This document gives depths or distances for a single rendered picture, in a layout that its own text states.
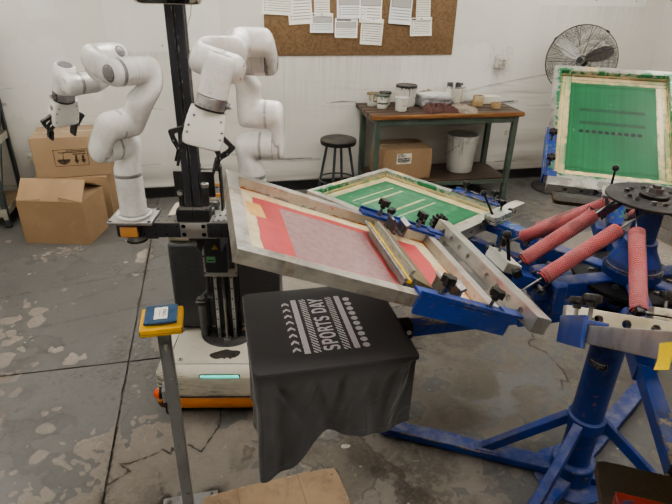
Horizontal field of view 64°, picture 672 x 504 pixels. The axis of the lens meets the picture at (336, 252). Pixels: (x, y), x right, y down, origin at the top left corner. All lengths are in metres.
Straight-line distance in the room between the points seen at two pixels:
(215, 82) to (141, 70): 0.49
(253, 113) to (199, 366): 1.31
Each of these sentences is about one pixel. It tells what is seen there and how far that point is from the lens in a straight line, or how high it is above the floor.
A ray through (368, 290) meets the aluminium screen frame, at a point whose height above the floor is 1.23.
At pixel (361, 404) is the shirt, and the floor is 0.79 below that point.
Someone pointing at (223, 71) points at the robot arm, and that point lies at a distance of 1.37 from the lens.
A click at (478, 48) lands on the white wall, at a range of 5.86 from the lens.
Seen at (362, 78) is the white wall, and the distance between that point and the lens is 5.46.
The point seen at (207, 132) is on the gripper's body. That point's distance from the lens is 1.41.
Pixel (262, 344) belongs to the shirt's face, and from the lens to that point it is 1.64.
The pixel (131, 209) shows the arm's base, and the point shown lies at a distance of 2.05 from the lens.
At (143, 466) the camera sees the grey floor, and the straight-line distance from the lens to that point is 2.67.
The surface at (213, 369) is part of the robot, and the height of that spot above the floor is 0.27.
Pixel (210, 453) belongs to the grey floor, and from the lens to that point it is 2.66.
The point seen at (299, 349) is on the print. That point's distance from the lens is 1.61.
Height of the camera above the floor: 1.92
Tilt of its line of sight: 27 degrees down
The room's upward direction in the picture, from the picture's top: 1 degrees clockwise
